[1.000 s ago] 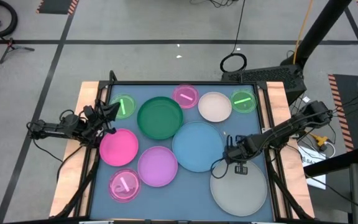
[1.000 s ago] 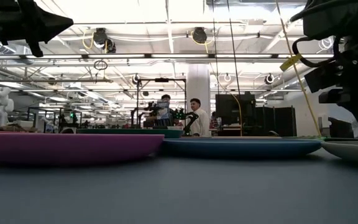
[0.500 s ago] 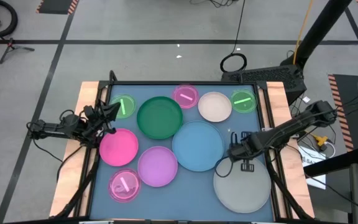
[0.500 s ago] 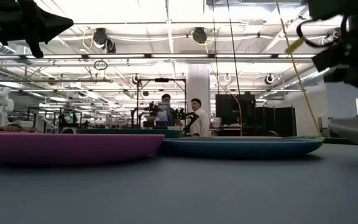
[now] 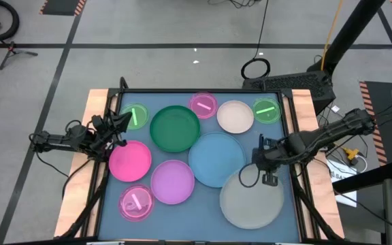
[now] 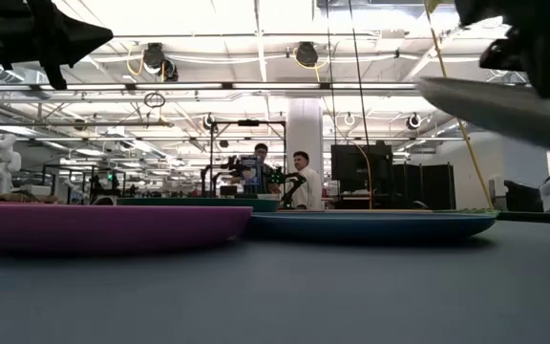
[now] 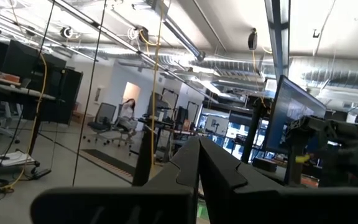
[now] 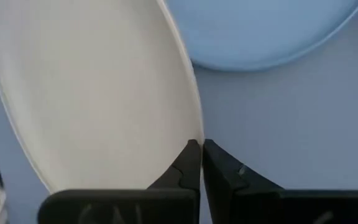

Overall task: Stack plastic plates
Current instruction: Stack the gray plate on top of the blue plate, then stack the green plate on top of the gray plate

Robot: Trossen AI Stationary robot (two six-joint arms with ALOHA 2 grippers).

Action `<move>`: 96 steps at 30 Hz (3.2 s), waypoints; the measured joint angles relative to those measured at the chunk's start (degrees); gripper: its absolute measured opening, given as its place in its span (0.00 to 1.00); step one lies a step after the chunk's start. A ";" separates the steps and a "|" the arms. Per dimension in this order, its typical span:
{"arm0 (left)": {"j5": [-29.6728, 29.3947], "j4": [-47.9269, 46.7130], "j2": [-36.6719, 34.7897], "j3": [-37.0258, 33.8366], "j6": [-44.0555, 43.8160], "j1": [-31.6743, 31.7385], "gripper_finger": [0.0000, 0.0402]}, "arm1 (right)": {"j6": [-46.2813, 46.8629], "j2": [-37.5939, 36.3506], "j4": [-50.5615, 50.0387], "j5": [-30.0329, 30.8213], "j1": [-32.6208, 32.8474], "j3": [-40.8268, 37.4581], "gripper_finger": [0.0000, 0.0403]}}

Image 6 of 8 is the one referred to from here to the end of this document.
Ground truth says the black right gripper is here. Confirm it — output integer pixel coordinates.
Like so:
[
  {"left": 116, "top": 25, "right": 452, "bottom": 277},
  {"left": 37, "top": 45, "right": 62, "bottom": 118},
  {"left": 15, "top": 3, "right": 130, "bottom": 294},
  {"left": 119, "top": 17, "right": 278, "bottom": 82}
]
[{"left": 454, "top": 0, "right": 550, "bottom": 99}]

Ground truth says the large gray plastic plate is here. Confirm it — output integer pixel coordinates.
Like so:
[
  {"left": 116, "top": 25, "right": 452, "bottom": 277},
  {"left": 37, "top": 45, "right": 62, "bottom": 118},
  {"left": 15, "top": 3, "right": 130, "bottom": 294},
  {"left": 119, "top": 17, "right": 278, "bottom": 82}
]
[{"left": 416, "top": 75, "right": 550, "bottom": 156}]

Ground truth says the large magenta plastic plate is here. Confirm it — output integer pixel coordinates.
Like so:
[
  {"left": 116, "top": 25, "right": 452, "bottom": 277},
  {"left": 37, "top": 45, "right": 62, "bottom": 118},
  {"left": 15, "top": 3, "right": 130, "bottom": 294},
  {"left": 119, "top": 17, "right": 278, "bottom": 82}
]
[{"left": 0, "top": 200, "right": 254, "bottom": 254}]

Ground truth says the black office chair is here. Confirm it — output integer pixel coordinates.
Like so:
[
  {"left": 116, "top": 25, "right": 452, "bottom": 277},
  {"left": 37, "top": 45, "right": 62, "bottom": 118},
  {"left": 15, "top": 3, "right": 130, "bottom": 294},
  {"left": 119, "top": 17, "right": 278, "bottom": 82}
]
[{"left": 503, "top": 180, "right": 544, "bottom": 213}]

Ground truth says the black partition panel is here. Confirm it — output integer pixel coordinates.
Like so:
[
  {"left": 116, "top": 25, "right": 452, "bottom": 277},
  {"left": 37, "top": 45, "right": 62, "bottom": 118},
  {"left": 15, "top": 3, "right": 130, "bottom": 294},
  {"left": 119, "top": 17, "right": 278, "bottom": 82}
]
[{"left": 391, "top": 162, "right": 457, "bottom": 211}]

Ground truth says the black monitor screen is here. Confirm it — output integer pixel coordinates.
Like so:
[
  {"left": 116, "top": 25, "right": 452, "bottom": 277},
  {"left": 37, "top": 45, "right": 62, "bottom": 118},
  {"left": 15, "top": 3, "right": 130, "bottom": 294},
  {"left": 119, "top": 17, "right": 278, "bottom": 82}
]
[{"left": 329, "top": 142, "right": 394, "bottom": 196}]

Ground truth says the large blue plastic plate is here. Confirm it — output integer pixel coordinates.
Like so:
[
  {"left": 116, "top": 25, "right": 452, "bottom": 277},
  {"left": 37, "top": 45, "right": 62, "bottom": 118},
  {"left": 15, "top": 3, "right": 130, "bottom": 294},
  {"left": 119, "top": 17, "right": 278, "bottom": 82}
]
[{"left": 245, "top": 209, "right": 498, "bottom": 242}]

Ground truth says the blue box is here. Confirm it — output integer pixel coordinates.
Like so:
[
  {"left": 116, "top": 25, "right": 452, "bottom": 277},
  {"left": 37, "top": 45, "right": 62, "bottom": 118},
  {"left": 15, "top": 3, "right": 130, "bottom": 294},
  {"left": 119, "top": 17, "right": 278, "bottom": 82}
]
[{"left": 240, "top": 156, "right": 263, "bottom": 187}]

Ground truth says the white square column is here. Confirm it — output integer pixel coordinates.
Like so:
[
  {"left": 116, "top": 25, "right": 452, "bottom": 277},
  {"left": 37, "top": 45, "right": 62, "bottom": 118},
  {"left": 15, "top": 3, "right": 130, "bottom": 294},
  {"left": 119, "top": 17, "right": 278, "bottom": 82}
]
[{"left": 286, "top": 97, "right": 325, "bottom": 183}]

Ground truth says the yellow cable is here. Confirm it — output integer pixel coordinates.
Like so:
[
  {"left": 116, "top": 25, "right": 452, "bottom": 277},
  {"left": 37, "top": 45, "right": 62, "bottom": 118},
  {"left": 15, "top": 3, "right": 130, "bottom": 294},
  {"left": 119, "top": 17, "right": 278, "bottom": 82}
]
[{"left": 422, "top": 0, "right": 496, "bottom": 210}]

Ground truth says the black ceiling cable reel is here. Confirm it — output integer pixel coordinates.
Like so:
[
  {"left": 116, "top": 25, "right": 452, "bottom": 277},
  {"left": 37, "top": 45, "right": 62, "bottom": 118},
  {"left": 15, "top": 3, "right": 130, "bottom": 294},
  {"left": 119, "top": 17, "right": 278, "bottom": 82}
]
[
  {"left": 140, "top": 41, "right": 180, "bottom": 83},
  {"left": 295, "top": 41, "right": 320, "bottom": 69}
]

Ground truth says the long ceiling light rail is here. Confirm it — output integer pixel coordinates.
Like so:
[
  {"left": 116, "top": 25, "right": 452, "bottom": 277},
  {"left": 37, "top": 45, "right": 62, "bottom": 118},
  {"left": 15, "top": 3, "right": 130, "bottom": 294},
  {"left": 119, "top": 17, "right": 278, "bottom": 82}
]
[{"left": 0, "top": 81, "right": 420, "bottom": 93}]

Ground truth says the black aluminium table frame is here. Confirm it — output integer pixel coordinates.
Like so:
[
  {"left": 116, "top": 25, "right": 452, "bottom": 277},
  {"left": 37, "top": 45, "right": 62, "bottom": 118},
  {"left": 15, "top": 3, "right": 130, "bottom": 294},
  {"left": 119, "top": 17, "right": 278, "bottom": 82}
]
[{"left": 497, "top": 210, "right": 550, "bottom": 226}]

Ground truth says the black robot workstation frame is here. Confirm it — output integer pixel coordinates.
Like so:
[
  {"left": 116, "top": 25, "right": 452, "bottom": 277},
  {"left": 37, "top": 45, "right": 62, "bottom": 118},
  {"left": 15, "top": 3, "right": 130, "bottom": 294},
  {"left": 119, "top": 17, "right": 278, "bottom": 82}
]
[{"left": 200, "top": 118, "right": 288, "bottom": 199}]

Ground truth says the thin black hanging cable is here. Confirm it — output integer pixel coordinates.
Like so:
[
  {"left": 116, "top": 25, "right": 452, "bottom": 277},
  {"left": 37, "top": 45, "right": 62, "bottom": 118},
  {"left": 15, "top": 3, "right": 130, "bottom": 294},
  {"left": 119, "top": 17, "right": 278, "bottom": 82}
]
[{"left": 324, "top": 0, "right": 339, "bottom": 144}]

